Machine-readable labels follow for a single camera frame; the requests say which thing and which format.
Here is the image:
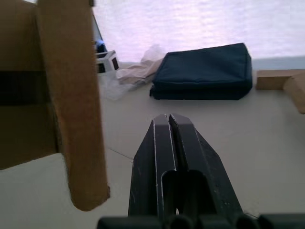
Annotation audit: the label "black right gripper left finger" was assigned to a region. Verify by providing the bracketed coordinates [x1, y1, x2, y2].
[127, 114, 178, 218]

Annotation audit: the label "white box with dark panels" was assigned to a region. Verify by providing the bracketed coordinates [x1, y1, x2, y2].
[95, 50, 119, 74]

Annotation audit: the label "dark blue fabric case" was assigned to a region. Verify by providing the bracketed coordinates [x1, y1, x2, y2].
[149, 42, 253, 101]

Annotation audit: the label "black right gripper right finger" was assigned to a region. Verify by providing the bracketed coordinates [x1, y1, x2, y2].
[168, 113, 244, 218]

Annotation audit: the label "crumpled clear plastic bag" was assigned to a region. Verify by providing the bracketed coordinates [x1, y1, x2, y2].
[104, 44, 167, 102]

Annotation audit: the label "small brown cardboard box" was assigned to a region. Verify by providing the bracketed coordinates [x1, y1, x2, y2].
[0, 0, 111, 212]

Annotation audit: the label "flat brown cardboard piece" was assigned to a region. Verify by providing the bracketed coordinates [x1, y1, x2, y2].
[255, 69, 305, 114]

